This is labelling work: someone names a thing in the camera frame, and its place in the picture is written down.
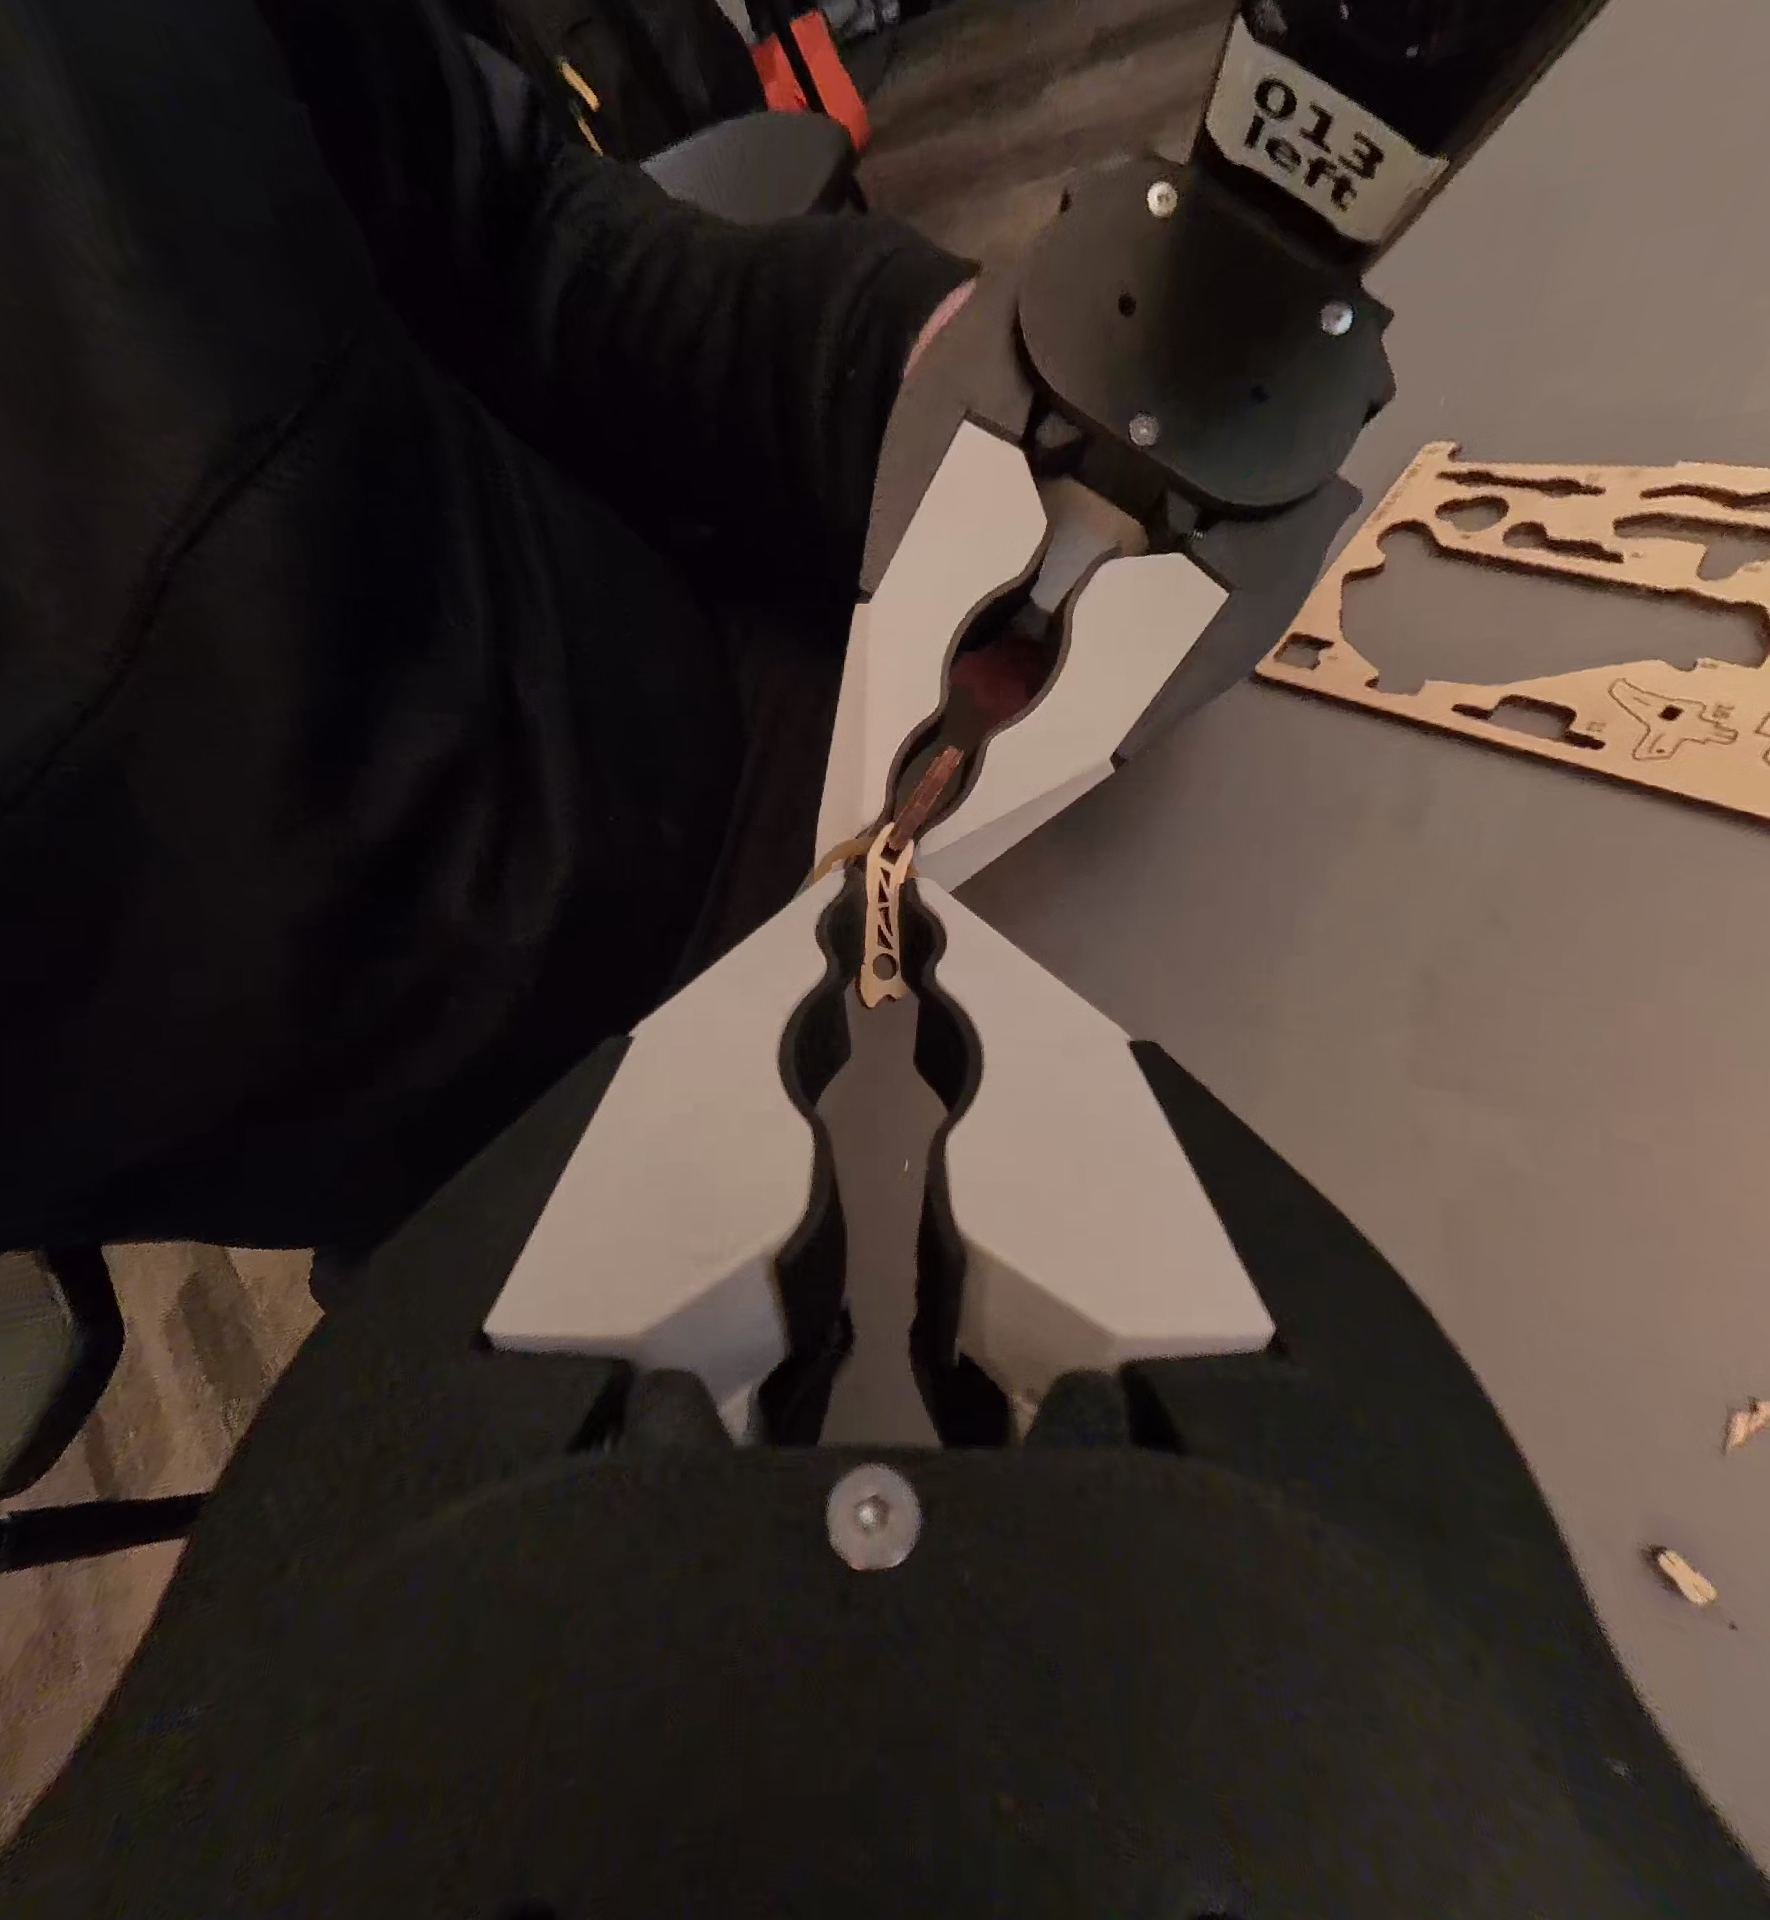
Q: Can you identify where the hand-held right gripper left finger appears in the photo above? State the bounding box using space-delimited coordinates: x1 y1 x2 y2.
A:
478 875 848 1445

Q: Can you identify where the person's black clothed torso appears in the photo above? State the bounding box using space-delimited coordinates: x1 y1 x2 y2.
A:
0 0 886 1284

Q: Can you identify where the brown wooden stick part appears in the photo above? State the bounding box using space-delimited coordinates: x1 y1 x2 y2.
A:
884 742 976 841

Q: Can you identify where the black bag with yellow trim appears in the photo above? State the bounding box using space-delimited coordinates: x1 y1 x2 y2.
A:
495 0 767 167

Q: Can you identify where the orange traffic cone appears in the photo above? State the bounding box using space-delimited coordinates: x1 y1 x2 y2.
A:
745 27 875 153

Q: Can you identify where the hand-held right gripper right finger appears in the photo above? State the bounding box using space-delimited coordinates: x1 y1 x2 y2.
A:
908 883 1275 1404

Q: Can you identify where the tan wooden strut part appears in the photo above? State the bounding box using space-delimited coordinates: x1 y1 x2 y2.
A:
855 817 924 1011

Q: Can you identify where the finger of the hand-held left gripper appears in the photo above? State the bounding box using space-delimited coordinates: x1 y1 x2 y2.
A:
807 410 1051 884
908 541 1236 890

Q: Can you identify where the wooden parts sheet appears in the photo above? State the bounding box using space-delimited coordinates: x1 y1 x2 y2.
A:
1252 438 1770 846

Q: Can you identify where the person's left forearm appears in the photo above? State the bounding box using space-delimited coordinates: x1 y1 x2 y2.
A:
495 150 985 632

